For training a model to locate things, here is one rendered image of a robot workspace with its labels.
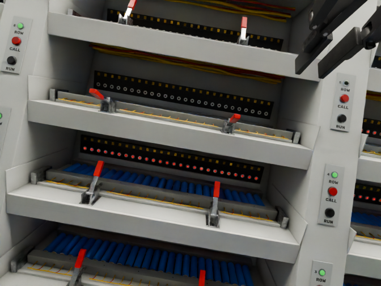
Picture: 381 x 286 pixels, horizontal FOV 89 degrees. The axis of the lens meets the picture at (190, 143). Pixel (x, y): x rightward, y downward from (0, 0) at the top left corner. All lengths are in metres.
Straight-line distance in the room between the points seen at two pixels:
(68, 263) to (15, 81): 0.42
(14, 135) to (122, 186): 0.24
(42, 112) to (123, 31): 0.24
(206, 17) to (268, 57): 0.32
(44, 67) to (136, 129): 0.26
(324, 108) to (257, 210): 0.27
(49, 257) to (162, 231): 0.29
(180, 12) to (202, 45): 0.30
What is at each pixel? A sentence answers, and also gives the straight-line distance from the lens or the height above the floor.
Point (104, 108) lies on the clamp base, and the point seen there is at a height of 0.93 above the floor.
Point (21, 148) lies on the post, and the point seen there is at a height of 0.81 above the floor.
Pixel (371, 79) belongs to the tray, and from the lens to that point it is 0.59.
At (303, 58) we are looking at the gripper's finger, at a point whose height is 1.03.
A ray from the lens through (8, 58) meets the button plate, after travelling 0.58.
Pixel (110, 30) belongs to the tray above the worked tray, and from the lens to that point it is 0.51.
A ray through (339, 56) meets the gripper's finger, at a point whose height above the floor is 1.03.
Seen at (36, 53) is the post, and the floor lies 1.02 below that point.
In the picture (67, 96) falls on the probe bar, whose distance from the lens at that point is 0.55.
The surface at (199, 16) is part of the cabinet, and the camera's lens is 0.75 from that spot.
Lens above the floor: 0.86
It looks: 4 degrees up
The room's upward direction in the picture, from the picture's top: 10 degrees clockwise
